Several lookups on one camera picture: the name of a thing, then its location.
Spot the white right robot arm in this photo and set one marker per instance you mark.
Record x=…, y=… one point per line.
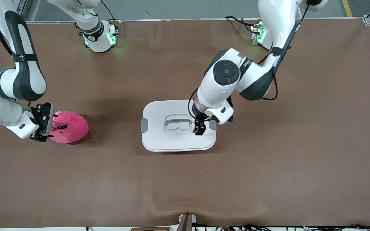
x=27, y=73

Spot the brown table mat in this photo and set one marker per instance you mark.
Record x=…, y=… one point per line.
x=185, y=186

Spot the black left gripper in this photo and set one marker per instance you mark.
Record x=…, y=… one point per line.
x=197, y=116

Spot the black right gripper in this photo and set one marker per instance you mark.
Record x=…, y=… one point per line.
x=44, y=115

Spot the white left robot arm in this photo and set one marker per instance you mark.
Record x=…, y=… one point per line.
x=278, y=25

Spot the metal mat clamp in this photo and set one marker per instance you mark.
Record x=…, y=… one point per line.
x=186, y=221

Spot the pink plush toy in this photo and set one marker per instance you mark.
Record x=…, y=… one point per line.
x=74, y=128

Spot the white box lid grey clips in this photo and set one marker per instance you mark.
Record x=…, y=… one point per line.
x=159, y=138

